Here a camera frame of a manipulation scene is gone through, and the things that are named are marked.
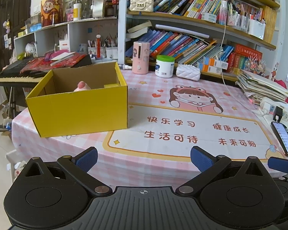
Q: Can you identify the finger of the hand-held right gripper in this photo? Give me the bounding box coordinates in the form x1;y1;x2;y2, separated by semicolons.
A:
267;156;288;173

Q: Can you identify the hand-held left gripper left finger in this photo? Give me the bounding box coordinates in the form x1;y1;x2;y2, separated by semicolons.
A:
13;147;114;196

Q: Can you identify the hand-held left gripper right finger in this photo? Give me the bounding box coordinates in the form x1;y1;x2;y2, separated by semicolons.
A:
175;146;277;196

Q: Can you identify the yellow cardboard box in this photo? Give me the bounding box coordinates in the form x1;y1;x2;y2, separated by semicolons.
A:
25;62;129;138

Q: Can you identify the pink plush pig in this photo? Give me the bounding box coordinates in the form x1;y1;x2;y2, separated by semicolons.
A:
73;81;91;92

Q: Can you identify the black smartphone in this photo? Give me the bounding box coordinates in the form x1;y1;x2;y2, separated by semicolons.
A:
270;121;288;156

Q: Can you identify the white power strip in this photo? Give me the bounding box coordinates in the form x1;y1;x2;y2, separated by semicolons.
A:
259;97;288;122

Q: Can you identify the stack of paper booklets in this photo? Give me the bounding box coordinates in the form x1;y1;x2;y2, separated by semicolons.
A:
235;70;288;105

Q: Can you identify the red cloth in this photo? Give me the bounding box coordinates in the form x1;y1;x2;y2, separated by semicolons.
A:
276;79;288;104

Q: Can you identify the white quilted pouch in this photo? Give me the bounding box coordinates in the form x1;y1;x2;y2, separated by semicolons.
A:
176;64;201;81

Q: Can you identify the red reindeer ornament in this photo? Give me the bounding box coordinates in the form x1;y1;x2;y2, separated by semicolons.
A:
270;62;280;82

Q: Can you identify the black keyboard stand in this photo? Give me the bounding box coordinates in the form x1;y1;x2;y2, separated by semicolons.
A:
3;85;22;120

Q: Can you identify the white jar green lid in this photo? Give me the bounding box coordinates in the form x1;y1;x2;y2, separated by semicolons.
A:
155;55;175;78

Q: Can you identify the pile of red packets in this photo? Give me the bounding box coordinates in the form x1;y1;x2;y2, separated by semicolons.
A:
20;51;87;73

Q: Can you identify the colourful flower ornament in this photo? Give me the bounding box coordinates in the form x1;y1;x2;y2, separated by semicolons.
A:
243;55;266;76

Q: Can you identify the white booklet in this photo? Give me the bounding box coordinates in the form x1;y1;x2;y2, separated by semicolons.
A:
50;51;76;66

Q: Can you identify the red tassel ornament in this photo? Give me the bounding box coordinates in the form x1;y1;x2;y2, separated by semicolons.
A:
96;34;103;59

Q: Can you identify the black electronic keyboard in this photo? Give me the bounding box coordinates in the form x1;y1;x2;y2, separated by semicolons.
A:
0;54;93;86

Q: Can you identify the row of colourful books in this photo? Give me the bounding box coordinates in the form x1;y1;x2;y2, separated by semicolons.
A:
125;20;236;73

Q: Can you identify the red boxed dictionary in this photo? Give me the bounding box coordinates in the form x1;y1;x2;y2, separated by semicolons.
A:
234;44;263;61

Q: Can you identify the white cubby shelf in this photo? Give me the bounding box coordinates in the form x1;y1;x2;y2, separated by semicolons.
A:
14;17;118;61

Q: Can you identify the white wooden bookshelf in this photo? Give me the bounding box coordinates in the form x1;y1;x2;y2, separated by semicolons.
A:
118;0;281;82

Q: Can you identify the white pen organizer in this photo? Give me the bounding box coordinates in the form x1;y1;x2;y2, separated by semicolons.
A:
247;19;266;40

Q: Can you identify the row of yellow books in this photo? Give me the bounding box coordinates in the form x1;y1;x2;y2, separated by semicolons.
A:
263;5;278;44

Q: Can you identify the white bottle yellow label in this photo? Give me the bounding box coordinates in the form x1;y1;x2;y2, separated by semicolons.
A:
73;3;82;21

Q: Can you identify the pastel tall bottle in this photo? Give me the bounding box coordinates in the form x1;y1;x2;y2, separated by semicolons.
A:
218;0;228;25

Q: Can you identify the fortune god paper decoration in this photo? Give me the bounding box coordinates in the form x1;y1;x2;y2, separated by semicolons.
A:
40;0;63;27

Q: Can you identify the white ribbon holder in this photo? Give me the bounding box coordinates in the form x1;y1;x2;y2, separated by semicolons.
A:
92;0;107;19

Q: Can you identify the row of thin books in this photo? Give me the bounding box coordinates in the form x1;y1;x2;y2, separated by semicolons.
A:
154;0;222;20

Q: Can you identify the cream quilted handbag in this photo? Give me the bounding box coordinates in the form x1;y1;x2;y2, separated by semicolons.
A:
130;0;155;12

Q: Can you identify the dark wooden door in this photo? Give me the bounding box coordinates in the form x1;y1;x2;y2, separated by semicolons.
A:
0;0;34;60

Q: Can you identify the white charging cable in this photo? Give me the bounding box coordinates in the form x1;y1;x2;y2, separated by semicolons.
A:
217;0;262;115

